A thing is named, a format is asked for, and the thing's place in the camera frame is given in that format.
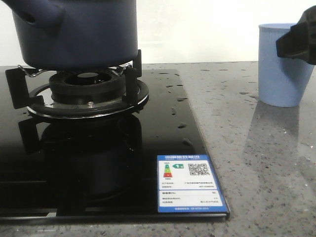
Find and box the black gripper finger at cup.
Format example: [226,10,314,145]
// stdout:
[276,6,316,65]

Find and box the light blue ribbed cup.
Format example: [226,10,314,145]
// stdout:
[258,23,314,107]

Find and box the right burner with pot support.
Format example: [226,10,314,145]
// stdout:
[5,50,149,120]

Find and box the dark blue pot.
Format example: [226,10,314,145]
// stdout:
[6,0,138,70]

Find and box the blue energy label sticker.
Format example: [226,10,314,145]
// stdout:
[157,154,229,214]

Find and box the black glass gas stove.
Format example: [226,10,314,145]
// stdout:
[0,65,231,219]

